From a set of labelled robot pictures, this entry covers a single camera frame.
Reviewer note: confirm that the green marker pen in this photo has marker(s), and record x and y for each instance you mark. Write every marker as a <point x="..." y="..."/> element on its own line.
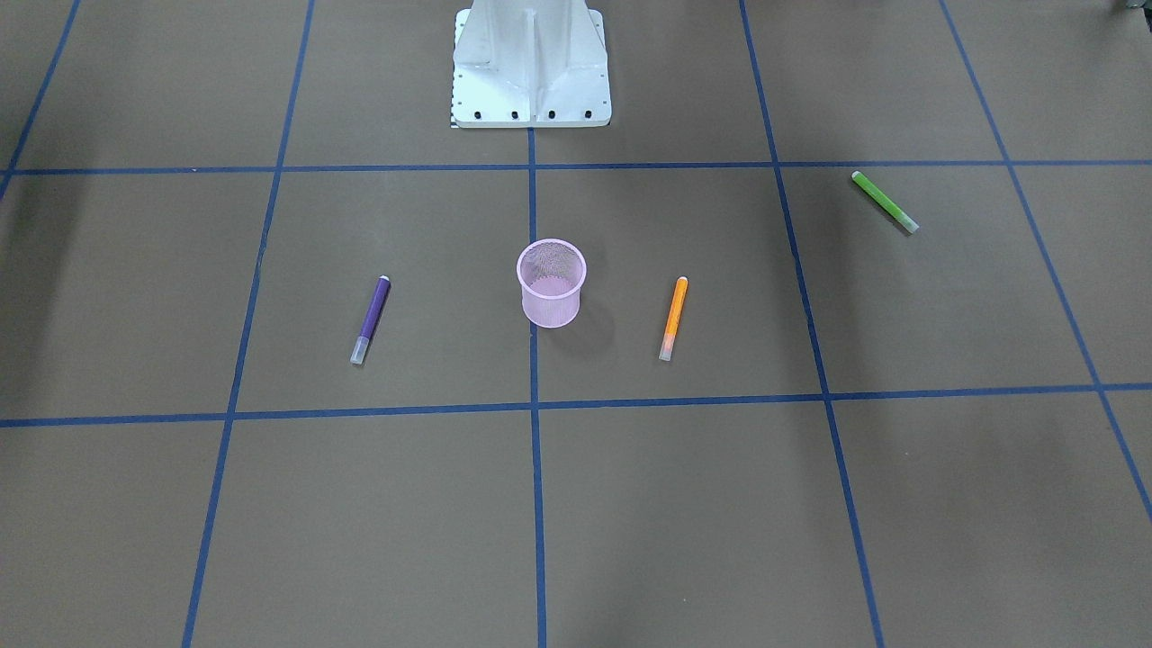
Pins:
<point x="884" y="202"/>

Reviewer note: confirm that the purple marker pen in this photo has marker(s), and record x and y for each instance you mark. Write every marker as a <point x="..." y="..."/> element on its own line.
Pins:
<point x="371" y="320"/>

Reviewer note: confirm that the orange marker pen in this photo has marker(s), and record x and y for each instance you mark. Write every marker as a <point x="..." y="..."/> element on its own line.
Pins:
<point x="672" y="325"/>

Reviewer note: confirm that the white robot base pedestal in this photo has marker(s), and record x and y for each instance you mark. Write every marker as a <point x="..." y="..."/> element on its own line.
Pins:
<point x="530" y="65"/>

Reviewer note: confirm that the pink mesh pen holder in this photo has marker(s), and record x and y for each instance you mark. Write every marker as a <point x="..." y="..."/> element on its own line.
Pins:
<point x="551" y="272"/>

